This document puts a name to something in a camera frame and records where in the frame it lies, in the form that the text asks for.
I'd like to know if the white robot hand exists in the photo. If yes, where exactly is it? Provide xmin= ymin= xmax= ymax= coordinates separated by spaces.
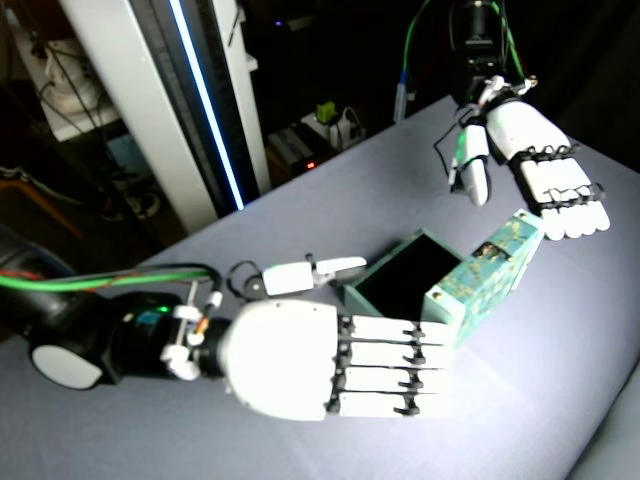
xmin=447 ymin=98 xmax=612 ymax=242
xmin=219 ymin=255 xmax=454 ymax=422

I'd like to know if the teal floral trunk box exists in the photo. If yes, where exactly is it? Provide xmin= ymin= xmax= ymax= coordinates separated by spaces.
xmin=342 ymin=209 xmax=545 ymax=351

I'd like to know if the white power strip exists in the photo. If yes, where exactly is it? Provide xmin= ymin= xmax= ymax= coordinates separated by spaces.
xmin=299 ymin=99 xmax=369 ymax=151

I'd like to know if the black device with red light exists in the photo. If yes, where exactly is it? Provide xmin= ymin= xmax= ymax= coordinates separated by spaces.
xmin=266 ymin=127 xmax=332 ymax=177

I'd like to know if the grey table cloth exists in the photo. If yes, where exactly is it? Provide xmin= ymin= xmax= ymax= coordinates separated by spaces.
xmin=0 ymin=94 xmax=640 ymax=480

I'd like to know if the wooden chair leg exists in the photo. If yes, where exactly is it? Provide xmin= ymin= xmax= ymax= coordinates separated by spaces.
xmin=0 ymin=178 xmax=82 ymax=237

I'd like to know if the white column with blue light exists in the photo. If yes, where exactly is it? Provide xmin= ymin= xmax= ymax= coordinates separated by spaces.
xmin=58 ymin=0 xmax=272 ymax=234

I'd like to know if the green cable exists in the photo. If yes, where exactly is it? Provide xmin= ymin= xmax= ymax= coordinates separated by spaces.
xmin=393 ymin=0 xmax=437 ymax=124
xmin=0 ymin=266 xmax=224 ymax=295

